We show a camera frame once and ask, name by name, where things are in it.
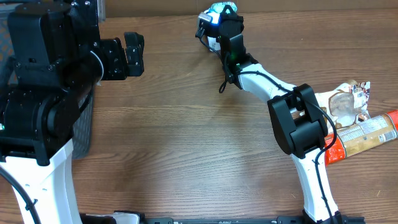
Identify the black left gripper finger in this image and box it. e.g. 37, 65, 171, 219
124, 32, 144, 56
126, 51, 144, 77

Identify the teal snack bar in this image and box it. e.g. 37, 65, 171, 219
205, 1, 238, 24

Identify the clear brown snack bag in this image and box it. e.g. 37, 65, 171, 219
315, 80, 371, 129

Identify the orange pasta package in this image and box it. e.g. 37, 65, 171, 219
325, 110, 397, 166

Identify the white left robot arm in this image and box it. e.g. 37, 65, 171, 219
1, 1, 145, 224

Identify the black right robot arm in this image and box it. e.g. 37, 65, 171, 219
195, 2, 344, 223

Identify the white barcode scanner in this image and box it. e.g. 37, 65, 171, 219
207, 36, 221, 52

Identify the grey plastic basket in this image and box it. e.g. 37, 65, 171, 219
1, 3, 94, 159

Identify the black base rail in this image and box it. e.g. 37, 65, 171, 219
80, 210, 366, 224

